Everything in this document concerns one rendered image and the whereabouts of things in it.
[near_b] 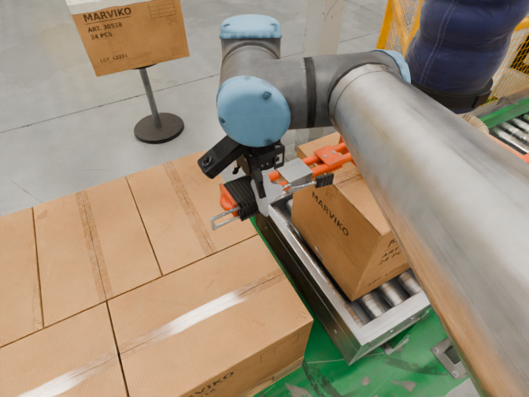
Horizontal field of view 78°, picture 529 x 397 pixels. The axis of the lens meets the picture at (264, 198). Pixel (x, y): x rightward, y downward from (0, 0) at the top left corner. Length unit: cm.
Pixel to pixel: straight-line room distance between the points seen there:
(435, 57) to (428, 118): 65
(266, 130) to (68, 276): 113
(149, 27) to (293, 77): 195
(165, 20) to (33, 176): 143
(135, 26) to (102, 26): 18
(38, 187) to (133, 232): 139
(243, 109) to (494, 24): 61
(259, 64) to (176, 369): 94
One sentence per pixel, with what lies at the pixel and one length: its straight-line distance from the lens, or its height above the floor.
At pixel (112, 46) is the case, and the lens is 233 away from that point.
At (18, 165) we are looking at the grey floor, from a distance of 301.
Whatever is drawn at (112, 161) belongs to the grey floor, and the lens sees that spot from 269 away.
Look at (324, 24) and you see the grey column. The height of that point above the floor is 97.
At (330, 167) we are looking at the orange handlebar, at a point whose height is 108.
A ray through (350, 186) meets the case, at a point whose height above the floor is 95.
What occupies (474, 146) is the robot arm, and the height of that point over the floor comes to 151.
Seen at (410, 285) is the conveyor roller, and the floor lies 54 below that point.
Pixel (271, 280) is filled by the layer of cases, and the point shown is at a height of 54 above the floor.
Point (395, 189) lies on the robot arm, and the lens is 22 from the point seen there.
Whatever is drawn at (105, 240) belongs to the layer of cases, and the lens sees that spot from 146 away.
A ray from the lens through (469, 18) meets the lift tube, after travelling 87.
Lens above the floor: 163
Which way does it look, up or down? 48 degrees down
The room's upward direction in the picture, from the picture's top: straight up
